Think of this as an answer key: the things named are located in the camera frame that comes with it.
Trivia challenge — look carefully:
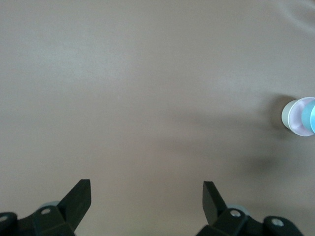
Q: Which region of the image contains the pink bowl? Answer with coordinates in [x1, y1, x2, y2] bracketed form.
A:
[287, 97, 315, 137]

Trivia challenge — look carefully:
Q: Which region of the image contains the white bowl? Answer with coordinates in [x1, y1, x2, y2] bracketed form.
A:
[282, 99, 300, 131]

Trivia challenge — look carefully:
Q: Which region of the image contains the blue bowl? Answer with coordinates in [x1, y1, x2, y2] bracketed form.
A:
[300, 99, 315, 133]

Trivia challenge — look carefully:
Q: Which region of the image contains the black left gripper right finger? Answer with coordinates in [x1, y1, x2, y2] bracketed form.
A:
[196, 181, 305, 236]

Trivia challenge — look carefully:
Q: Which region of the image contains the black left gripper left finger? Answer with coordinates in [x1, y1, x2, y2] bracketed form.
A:
[0, 179, 92, 236]

